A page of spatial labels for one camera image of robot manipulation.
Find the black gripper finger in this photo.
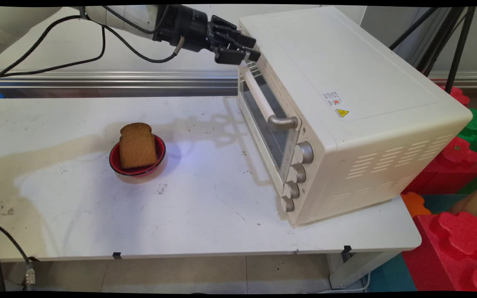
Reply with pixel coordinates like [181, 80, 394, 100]
[214, 43, 261, 65]
[210, 14, 257, 48]

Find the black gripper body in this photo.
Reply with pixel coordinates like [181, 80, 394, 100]
[153, 5, 223, 53]

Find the oven glass door with handle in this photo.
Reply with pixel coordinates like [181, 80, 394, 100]
[237, 60, 304, 185]

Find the white rating label sticker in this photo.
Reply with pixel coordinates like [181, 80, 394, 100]
[323, 92, 343, 107]

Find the red bowl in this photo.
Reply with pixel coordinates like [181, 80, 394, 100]
[109, 135, 166, 176]

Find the brown bread slice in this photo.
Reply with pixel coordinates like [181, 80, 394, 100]
[119, 123, 158, 169]

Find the cream toaster oven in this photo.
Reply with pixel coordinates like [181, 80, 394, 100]
[237, 6, 474, 228]

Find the black tripod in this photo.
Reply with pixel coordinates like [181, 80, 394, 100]
[390, 6, 477, 94]

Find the small red foam piece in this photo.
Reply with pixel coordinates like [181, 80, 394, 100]
[439, 86, 470, 107]

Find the orange foam piece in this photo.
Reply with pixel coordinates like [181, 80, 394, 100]
[401, 192, 431, 218]

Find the white table leg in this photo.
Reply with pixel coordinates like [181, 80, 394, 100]
[328, 250, 405, 289]

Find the green foam block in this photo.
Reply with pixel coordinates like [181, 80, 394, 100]
[457, 108, 477, 172]

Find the teal foam floor mat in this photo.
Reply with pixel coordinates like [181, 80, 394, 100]
[367, 194, 454, 292]

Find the large red foam block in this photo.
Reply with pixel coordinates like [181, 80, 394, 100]
[402, 212, 477, 292]

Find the aluminium rail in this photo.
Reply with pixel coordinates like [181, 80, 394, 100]
[0, 70, 477, 99]

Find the black cable with metal connector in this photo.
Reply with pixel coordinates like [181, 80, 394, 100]
[0, 209, 37, 292]

